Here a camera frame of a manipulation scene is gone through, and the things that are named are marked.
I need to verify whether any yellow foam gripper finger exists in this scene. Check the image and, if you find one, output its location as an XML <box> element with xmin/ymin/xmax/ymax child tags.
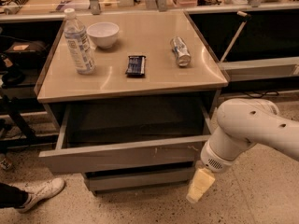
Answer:
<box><xmin>186</xmin><ymin>168</ymin><xmax>215</xmax><ymax>203</ymax></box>

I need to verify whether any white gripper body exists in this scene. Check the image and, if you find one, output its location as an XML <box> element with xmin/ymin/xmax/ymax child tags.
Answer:
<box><xmin>200</xmin><ymin>141</ymin><xmax>234</xmax><ymax>173</ymax></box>

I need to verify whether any grey top drawer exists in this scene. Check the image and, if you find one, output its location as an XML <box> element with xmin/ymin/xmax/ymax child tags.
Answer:
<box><xmin>39</xmin><ymin>102</ymin><xmax>213</xmax><ymax>174</ymax></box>

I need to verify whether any grey drawer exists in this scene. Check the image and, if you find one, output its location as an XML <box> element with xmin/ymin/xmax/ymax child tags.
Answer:
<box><xmin>39</xmin><ymin>102</ymin><xmax>213</xmax><ymax>174</ymax></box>
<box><xmin>84</xmin><ymin>167</ymin><xmax>194</xmax><ymax>192</ymax></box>

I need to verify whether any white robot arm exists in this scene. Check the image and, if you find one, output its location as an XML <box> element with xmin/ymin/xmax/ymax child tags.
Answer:
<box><xmin>186</xmin><ymin>98</ymin><xmax>299</xmax><ymax>203</ymax></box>

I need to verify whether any grey drawer cabinet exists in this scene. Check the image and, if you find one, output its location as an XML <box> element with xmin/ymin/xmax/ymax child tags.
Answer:
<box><xmin>36</xmin><ymin>11</ymin><xmax>228</xmax><ymax>193</ymax></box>

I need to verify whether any grey bottom drawer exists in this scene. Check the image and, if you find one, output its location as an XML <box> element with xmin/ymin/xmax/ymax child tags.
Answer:
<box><xmin>84</xmin><ymin>167</ymin><xmax>194</xmax><ymax>192</ymax></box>

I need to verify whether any silver blue soda can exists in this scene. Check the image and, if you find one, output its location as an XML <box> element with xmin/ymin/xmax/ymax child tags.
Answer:
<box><xmin>170</xmin><ymin>36</ymin><xmax>192</xmax><ymax>67</ymax></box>

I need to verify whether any dark blue snack packet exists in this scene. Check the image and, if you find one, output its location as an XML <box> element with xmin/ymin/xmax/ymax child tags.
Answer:
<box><xmin>125</xmin><ymin>55</ymin><xmax>146</xmax><ymax>77</ymax></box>

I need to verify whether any white ceramic bowl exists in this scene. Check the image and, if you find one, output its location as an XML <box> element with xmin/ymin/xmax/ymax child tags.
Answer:
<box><xmin>87</xmin><ymin>22</ymin><xmax>120</xmax><ymax>49</ymax></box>

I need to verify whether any white sneaker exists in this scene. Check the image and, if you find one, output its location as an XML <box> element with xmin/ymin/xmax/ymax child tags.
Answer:
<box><xmin>16</xmin><ymin>177</ymin><xmax>65</xmax><ymax>213</ymax></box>

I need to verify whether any clear plastic water bottle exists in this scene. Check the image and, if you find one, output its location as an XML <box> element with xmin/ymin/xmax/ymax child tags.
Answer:
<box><xmin>64</xmin><ymin>8</ymin><xmax>95</xmax><ymax>75</ymax></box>

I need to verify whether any black metal stand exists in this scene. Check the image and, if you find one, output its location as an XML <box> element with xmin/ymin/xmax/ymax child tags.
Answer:
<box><xmin>1</xmin><ymin>94</ymin><xmax>58</xmax><ymax>149</ymax></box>

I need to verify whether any black bag with label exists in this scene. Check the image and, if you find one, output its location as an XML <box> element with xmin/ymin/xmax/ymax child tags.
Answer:
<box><xmin>4</xmin><ymin>41</ymin><xmax>48</xmax><ymax>69</ymax></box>

